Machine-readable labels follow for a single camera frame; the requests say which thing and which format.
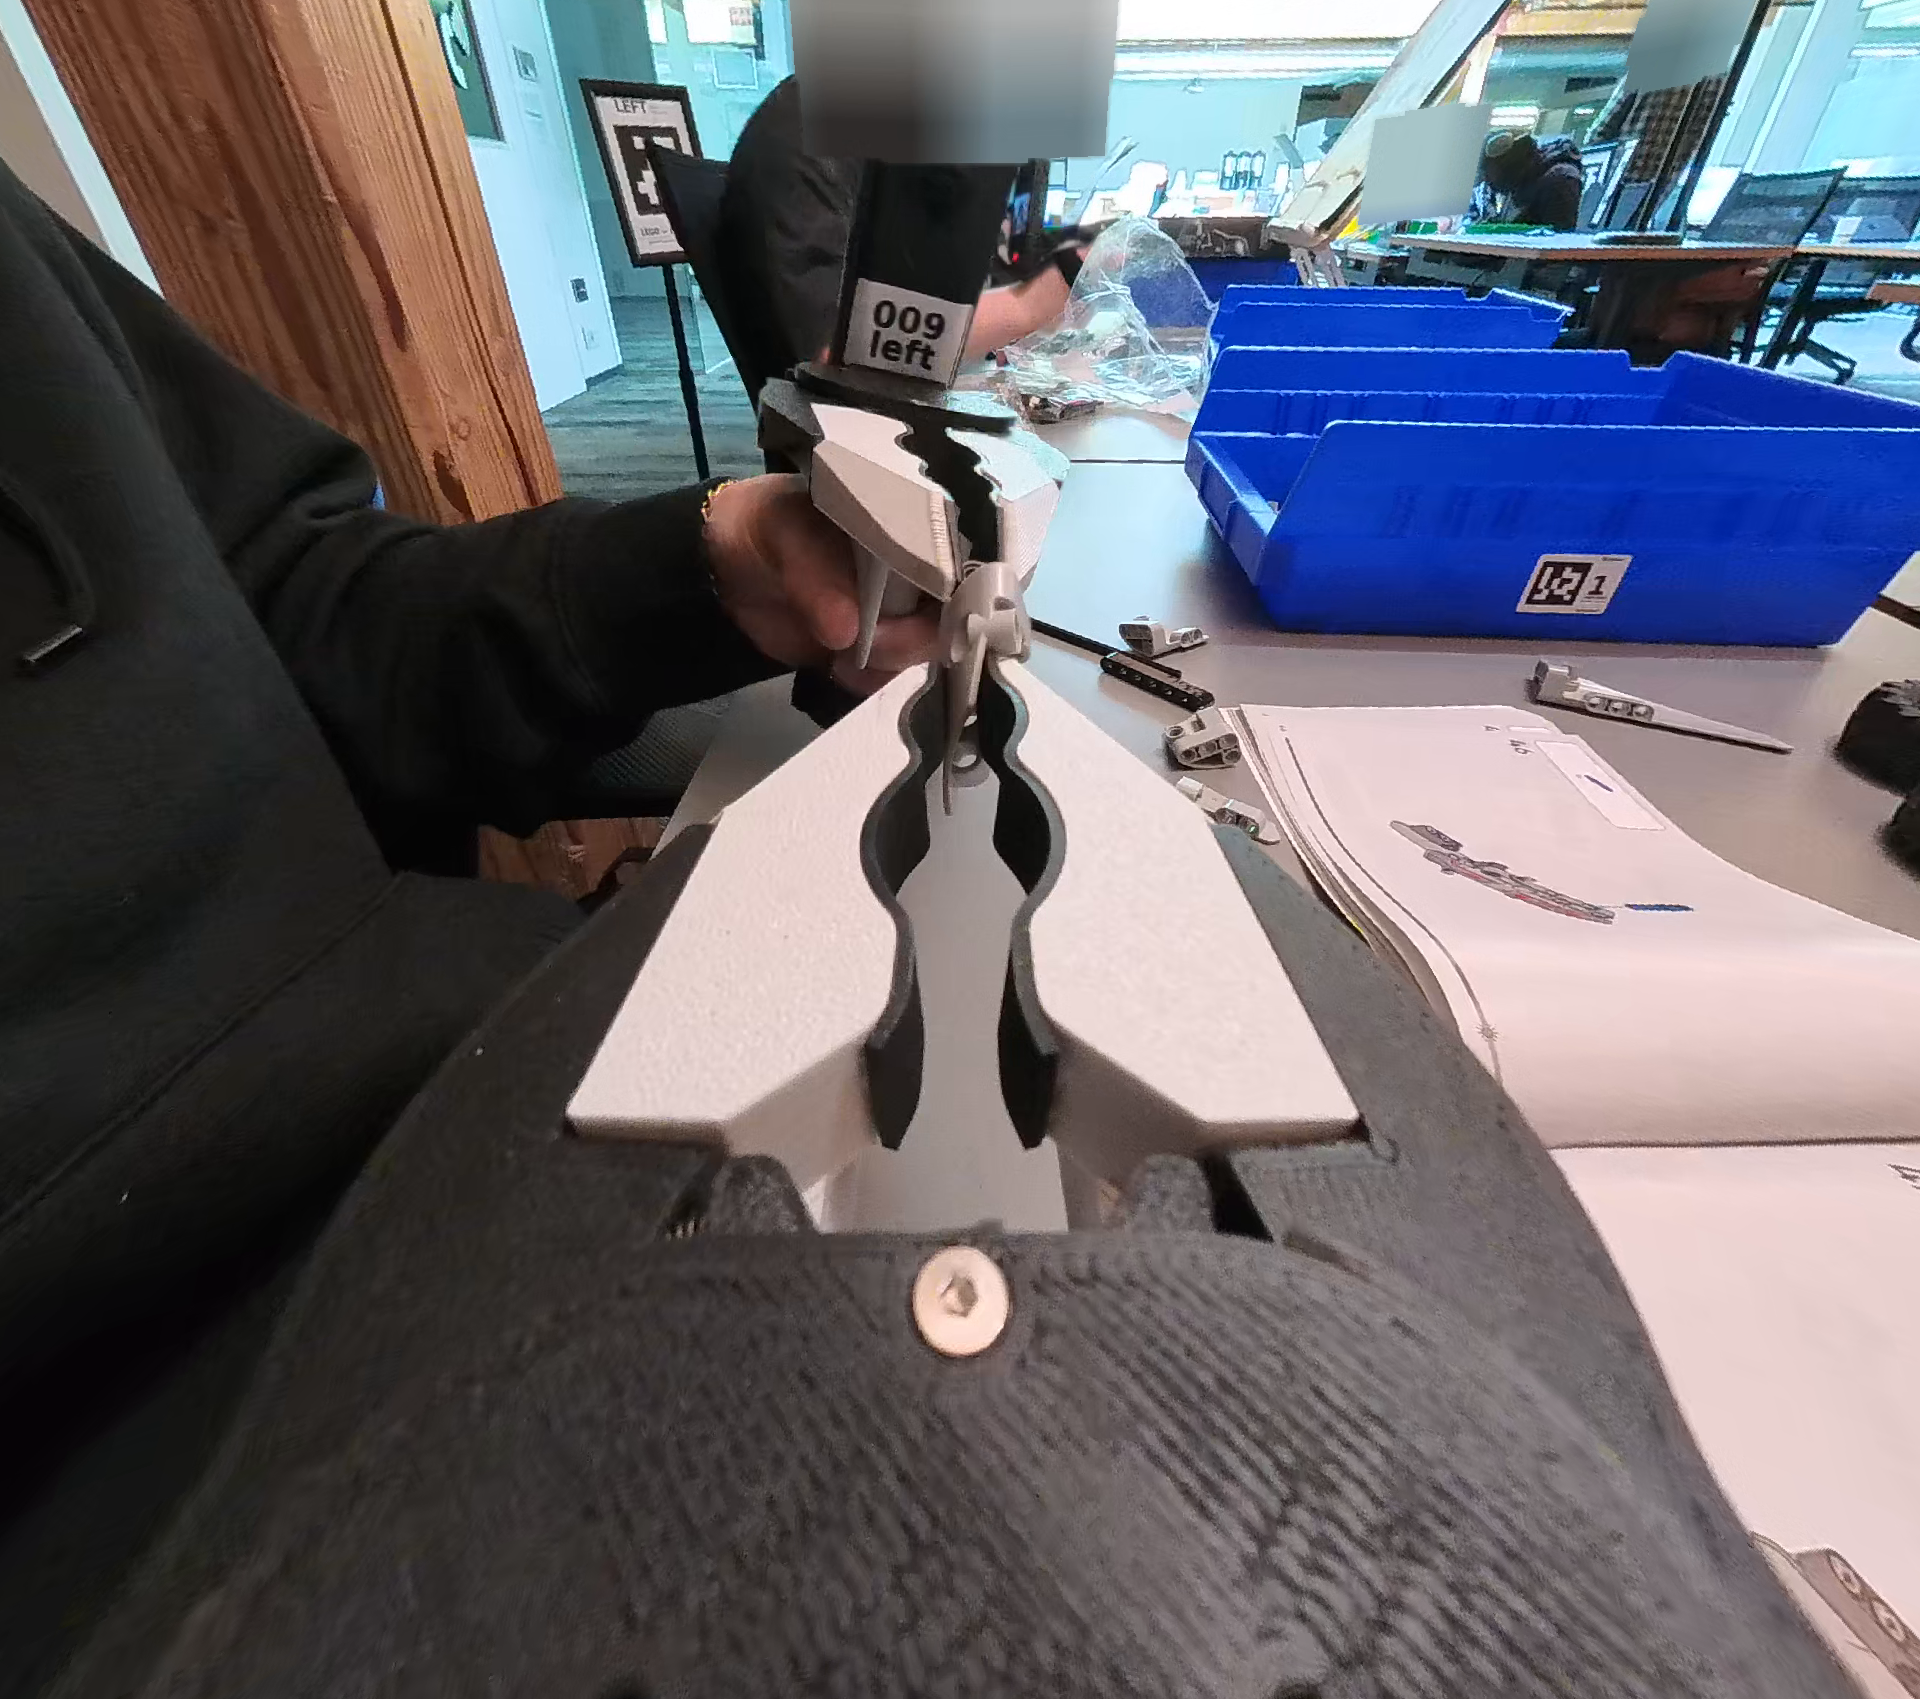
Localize marker sign on stand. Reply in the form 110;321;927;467
581;79;721;485

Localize black mesh office chair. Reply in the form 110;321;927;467
1702;165;1851;369

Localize pile of small toy parts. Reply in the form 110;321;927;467
982;355;1147;429

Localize large blue plastic bin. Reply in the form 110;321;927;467
1184;345;1920;651

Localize dark framed wall sign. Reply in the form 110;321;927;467
397;0;506;145

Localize person's left hand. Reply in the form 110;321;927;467
703;475;963;681

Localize clear plastic bag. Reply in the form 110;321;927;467
1050;217;1219;411

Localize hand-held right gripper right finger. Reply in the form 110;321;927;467
990;661;1365;1213

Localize person's left forearm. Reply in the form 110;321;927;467
322;475;782;831

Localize grey toy wedge panel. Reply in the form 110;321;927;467
1527;659;1796;755

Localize grey toy connector piece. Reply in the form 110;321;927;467
936;559;1041;819

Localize small grey toy pin piece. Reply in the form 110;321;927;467
1174;775;1280;845

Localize black toy beam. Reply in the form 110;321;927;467
1099;649;1221;711

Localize person in black clothing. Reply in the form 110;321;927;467
0;161;722;1699

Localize open instruction booklet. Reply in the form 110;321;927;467
1231;701;1920;1699

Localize wooden pillar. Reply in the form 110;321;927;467
0;0;564;531

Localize small blue plastic bin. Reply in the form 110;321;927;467
1207;285;1571;353

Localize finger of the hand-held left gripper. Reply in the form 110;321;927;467
960;431;1074;591
807;405;981;605

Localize grey desk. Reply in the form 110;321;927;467
652;371;1920;943

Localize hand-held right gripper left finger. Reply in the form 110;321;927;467
564;661;940;1233

